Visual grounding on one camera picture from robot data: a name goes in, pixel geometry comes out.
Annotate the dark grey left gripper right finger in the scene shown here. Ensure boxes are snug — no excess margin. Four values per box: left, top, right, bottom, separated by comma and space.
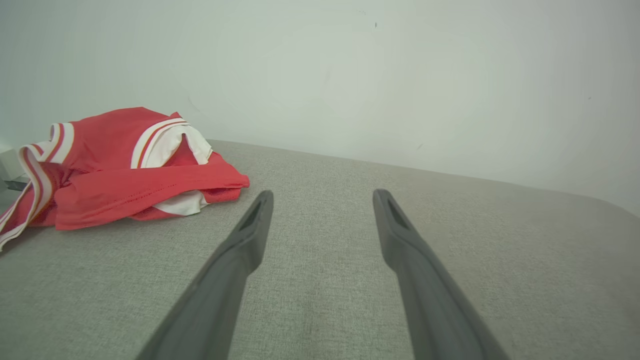
372, 188, 511, 360

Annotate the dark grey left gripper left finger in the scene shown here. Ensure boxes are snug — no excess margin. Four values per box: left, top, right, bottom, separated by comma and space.
135, 190, 275, 360

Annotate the red basketball jersey number 23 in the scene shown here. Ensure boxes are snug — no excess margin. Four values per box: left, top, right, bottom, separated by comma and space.
0, 107, 221, 251

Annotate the white and black skirting board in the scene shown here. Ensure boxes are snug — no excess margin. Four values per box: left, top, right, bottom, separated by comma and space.
0, 146, 26, 183

